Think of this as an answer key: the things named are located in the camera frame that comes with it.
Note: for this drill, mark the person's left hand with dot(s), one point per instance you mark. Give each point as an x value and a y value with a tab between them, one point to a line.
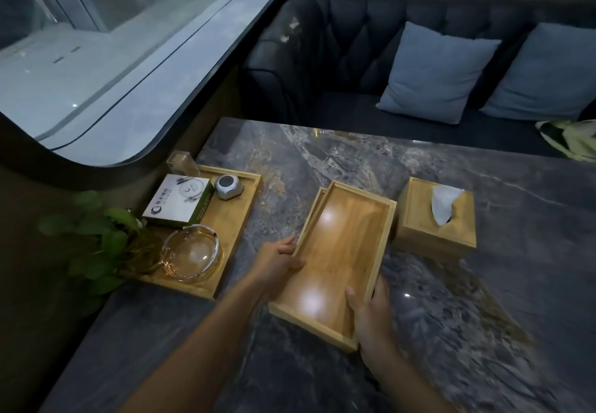
272	268

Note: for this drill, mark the person's right hand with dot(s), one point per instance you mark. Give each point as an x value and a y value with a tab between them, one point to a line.
372	329

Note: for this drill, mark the person's right thumb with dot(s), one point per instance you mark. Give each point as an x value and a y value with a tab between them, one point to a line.
354	300

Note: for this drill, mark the person's left thumb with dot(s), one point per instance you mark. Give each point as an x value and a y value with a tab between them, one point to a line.
296	264

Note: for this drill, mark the person's right forearm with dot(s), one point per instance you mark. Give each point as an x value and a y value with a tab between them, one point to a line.
409	389

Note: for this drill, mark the person's left forearm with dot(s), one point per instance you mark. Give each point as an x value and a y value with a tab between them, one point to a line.
195	347

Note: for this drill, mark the large wooden tray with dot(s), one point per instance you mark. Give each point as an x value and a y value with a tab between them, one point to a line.
233	221

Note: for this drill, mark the wooden tissue box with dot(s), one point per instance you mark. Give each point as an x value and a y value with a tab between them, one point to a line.
419	226

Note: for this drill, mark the grey round speaker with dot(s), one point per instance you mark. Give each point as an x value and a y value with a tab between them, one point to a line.
228	187

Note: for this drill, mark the clear glass ashtray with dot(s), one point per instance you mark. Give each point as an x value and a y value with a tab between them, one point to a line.
190	253

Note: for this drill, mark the white tissue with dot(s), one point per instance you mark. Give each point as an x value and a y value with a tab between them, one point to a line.
444	203

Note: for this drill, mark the white and green box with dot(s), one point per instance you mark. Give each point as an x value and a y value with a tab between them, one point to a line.
179	201

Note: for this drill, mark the clear acrylic holder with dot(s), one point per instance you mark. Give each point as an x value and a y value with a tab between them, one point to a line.
182	163

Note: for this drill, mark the green leafy plant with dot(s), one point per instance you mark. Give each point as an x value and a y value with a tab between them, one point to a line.
105	245

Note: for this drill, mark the dark tufted sofa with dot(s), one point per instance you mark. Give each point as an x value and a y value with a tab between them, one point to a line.
335	54

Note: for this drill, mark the blue cushion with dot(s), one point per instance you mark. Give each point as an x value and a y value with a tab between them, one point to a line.
544	72
435	72

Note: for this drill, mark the green and white bag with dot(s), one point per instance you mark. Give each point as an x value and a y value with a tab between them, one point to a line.
572	140

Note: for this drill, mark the curved glass window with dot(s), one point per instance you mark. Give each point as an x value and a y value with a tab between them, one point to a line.
116	44

